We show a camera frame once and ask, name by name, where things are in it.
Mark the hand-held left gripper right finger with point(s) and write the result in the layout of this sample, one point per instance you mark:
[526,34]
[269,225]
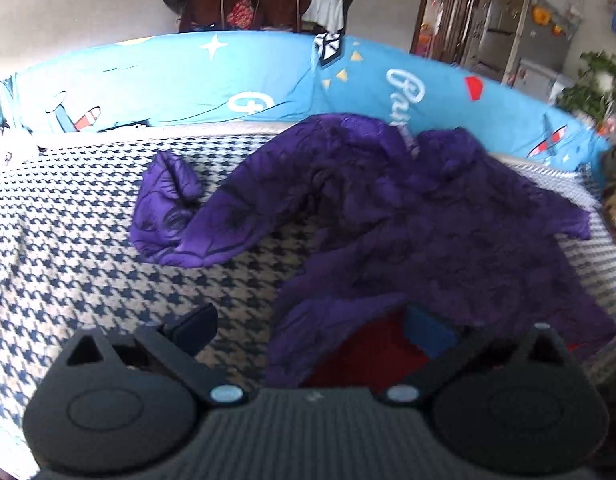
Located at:
[430,331]

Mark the dark chair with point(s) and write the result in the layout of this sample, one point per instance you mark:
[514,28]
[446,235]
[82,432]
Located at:
[349,12]

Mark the houndstooth sofa seat cover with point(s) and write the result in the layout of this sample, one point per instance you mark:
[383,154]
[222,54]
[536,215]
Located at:
[87,260]

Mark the purple floral garment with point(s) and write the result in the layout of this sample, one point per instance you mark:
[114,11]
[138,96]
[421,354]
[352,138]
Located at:
[413,220]

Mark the white tablecloth table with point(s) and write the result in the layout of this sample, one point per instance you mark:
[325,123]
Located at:
[325,10]

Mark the red floral cloth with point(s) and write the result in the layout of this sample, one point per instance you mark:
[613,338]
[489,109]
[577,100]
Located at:
[240,14]

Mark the small white appliance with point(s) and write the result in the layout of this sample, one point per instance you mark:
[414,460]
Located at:
[538,80]

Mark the brown wooden chair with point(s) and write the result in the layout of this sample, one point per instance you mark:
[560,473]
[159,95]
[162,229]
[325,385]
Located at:
[280,5]
[207,5]

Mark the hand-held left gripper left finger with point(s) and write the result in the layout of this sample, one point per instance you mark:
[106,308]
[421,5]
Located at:
[197,325]

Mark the grey refrigerator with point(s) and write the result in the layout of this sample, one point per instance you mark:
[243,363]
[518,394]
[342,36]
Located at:
[528,30]

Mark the green potted plant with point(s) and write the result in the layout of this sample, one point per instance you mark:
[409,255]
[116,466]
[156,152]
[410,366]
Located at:
[595,85]

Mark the brown wooden door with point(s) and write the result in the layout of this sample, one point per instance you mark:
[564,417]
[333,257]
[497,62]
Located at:
[445,15]

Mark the blue script-print backrest cushion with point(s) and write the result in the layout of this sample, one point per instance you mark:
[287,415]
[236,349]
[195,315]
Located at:
[488,110]

